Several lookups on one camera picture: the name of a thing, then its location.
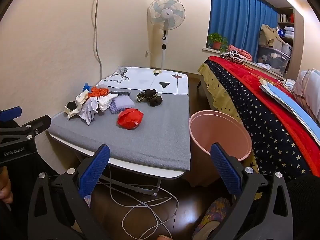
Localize beige coat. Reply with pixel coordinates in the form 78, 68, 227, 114
258, 24, 283, 48

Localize small grey storage box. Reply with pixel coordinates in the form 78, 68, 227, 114
280, 42, 293, 56

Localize white floor cable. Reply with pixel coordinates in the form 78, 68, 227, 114
96, 166, 179, 240

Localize clear storage box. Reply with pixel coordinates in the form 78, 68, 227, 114
256, 44, 292, 76

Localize folded blue and white sheets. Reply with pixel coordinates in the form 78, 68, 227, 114
260, 79, 320, 146

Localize potted green plant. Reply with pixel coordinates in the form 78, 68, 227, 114
207, 32, 229, 53

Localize white pedestal fan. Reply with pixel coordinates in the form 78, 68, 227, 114
147, 0, 186, 72

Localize colourful knitted slipper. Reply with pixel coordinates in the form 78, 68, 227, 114
192, 197, 232, 240

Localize red plastic bag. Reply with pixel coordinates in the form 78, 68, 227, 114
117, 108, 144, 130

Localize grey wall cable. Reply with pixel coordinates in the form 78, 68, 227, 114
92, 0, 103, 80

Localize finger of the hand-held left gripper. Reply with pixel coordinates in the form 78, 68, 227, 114
0, 115, 52, 143
0, 106, 22, 128

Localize white folding table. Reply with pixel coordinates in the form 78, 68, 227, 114
49, 132, 185, 196

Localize black gold patterned packet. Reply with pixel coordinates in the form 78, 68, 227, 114
136, 92, 150, 103

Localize wooden bookshelf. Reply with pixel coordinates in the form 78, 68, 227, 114
276, 7, 296, 46

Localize orange plastic bag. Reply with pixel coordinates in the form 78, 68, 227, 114
89, 86, 110, 98

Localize white paper carton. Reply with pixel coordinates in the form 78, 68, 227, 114
64, 100, 83, 120

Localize pink folded cloth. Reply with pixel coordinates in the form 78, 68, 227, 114
227, 44, 252, 61

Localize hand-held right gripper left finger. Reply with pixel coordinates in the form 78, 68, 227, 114
27, 144, 112, 240

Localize person's left hand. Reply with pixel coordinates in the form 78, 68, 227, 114
0, 166, 13, 203

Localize white printed packet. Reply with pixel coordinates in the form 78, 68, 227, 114
76, 90, 89, 103

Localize black white striped cloth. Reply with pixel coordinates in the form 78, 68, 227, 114
220, 50, 244, 65

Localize pink plastic bin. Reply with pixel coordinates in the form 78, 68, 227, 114
189, 110, 253, 162

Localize purple sponge cloth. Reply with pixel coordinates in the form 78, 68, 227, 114
109, 97, 134, 115

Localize plaid white quilt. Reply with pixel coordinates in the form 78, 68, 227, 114
292, 68, 320, 125

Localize bed with red blanket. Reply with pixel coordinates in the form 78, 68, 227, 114
197, 56, 320, 180

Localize blue curtain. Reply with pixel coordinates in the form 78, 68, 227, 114
208, 0, 279, 63

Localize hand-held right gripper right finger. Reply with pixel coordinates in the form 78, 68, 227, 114
210, 142, 294, 240

